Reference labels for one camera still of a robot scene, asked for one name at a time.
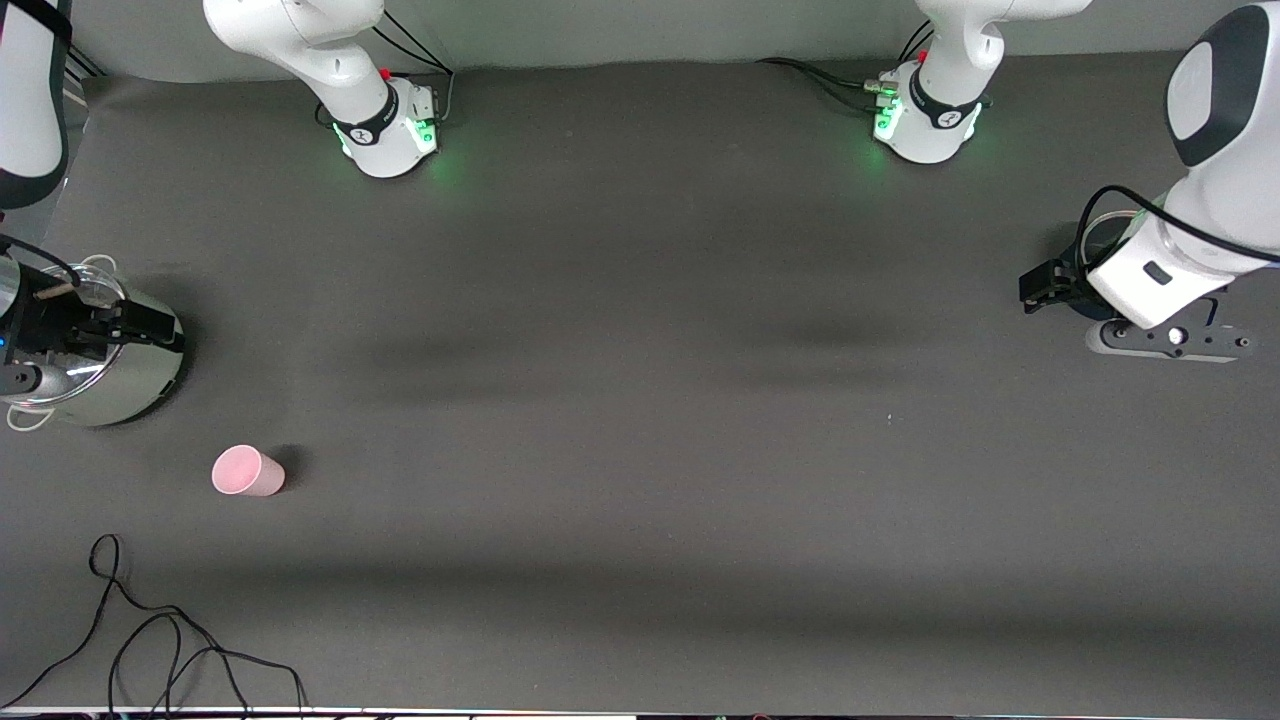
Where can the glass saucepan lid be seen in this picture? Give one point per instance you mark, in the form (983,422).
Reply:
(1105,240)

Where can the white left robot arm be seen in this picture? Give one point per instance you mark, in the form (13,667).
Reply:
(1230,200)

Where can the aluminium frame rail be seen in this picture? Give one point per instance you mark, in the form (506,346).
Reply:
(85,65)

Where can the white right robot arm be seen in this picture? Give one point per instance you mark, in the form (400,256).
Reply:
(300,40)

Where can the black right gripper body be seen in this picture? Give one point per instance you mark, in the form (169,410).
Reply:
(50,322)

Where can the glass pot lid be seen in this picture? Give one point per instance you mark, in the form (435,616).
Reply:
(85,378)

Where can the grey-green cooking pot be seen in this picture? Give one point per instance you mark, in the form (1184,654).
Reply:
(150,385)

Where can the pink plastic cup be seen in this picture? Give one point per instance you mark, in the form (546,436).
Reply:
(245,472)

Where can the dark blue saucepan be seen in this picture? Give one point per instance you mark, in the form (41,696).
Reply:
(1092,310)

